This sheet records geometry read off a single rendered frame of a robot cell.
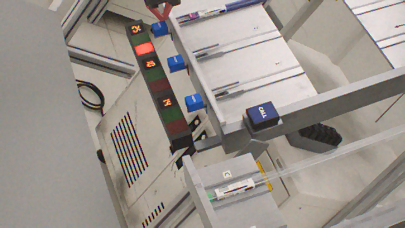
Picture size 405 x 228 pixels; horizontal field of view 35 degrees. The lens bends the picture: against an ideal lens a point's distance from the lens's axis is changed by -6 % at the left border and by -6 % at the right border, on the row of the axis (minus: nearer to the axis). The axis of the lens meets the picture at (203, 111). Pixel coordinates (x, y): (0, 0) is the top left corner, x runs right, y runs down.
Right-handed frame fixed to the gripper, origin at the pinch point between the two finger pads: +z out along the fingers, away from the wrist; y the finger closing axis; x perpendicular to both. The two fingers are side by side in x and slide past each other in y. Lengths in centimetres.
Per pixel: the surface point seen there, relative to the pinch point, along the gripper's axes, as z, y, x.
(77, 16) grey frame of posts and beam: 24.3, 36.1, 17.6
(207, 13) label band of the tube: 1.1, -1.6, -9.3
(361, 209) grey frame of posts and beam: 42, -37, -33
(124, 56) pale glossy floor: 100, 90, 4
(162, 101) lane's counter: 2.5, -19.7, 6.0
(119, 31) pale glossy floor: 102, 107, 2
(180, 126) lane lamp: 2.3, -26.9, 4.8
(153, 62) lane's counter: 2.7, -9.2, 5.0
